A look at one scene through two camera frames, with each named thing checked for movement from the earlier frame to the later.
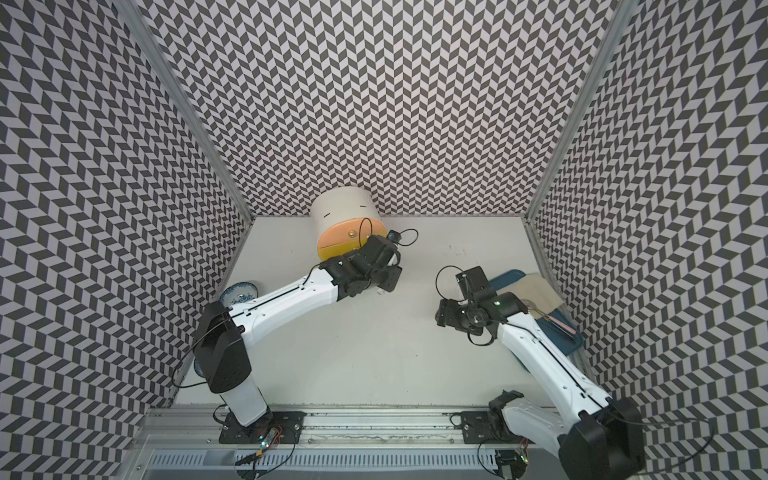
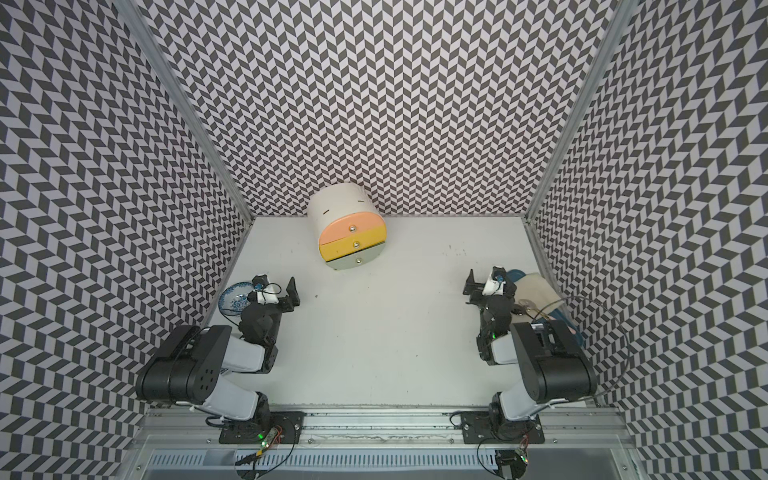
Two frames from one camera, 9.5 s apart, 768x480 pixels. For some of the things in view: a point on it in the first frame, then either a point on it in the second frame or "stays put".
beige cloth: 541,300 stays put
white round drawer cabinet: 343,219 stays put
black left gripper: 394,276 -> 286,302
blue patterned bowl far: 238,293 stays put
